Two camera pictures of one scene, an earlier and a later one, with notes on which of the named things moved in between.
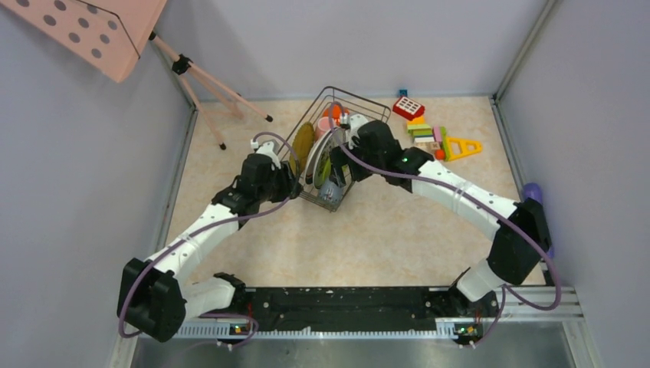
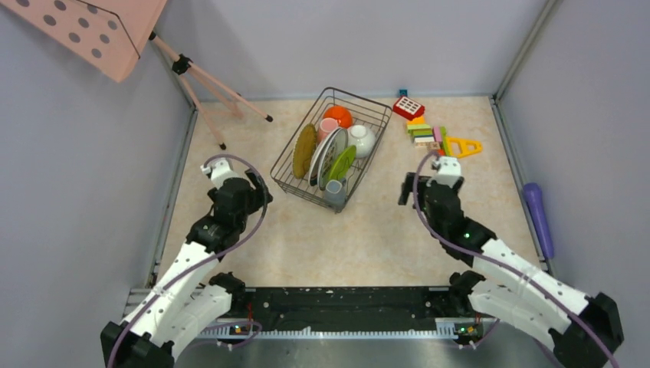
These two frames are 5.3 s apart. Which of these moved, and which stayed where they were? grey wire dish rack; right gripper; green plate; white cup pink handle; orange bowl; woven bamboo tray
Moved: right gripper; green plate
Stayed: woven bamboo tray; grey wire dish rack; orange bowl; white cup pink handle
